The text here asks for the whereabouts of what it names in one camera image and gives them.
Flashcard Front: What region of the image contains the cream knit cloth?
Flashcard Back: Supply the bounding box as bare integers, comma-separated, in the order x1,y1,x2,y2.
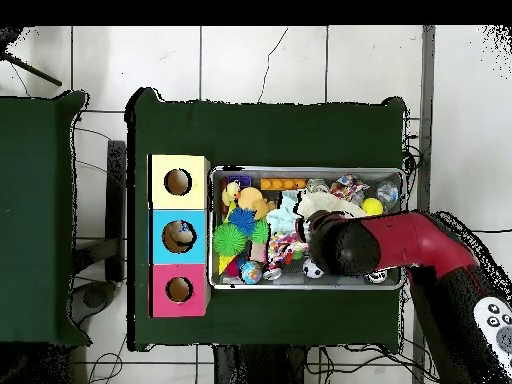
297,191,366,222

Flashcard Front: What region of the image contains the shallow clear mesh bin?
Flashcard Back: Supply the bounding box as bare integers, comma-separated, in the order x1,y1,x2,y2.
209,166,405,291

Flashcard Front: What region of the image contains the wooden box with three holes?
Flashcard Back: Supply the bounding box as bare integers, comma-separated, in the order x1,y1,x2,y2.
148,154,211,319

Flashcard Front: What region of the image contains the orange foam duck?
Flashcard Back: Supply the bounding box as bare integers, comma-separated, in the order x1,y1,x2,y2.
235,186,275,221

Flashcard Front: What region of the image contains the blue spiky ball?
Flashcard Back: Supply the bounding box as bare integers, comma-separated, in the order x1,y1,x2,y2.
227,206,256,237

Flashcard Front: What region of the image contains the small green spiky ball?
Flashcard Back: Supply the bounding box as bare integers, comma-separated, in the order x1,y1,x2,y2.
249,219,272,245

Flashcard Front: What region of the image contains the mint green cloth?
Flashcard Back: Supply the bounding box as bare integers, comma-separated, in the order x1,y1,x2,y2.
266,191,301,235

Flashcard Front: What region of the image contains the small yellow rubber duck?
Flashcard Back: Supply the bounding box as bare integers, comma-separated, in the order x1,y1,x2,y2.
221,179,241,211

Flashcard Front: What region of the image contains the orange toy brick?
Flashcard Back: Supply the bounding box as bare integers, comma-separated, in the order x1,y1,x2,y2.
259,177,305,192

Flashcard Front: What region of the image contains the large green spiky ball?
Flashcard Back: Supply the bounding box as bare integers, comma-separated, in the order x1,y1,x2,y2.
212,222,247,257

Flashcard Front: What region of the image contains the blue globe ball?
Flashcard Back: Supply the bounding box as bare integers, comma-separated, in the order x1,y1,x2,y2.
240,261,264,285

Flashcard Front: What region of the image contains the yellow ball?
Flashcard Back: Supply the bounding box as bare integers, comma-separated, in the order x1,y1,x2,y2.
360,195,385,219

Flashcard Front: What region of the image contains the green cloth side table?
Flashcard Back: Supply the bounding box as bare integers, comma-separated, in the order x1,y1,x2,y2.
0,90,89,347

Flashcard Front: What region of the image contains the black cable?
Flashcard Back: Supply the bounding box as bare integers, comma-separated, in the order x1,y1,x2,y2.
471,226,512,237

